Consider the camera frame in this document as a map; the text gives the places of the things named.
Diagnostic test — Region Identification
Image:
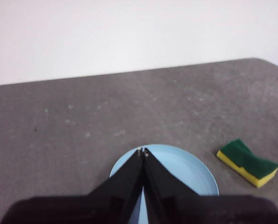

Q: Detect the blue round plate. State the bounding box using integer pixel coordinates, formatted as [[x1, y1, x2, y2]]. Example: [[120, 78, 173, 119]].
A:
[[109, 144, 221, 224]]

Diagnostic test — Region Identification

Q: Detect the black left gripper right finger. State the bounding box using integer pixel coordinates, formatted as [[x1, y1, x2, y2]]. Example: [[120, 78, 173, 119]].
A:
[[143, 147, 278, 224]]

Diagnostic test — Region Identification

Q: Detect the yellow sponge with green pad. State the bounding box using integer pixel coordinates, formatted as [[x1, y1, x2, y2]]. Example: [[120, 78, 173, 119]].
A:
[[216, 139, 278, 189]]

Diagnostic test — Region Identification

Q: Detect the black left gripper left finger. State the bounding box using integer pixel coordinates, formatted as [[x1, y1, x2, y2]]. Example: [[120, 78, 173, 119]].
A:
[[0, 147, 145, 224]]

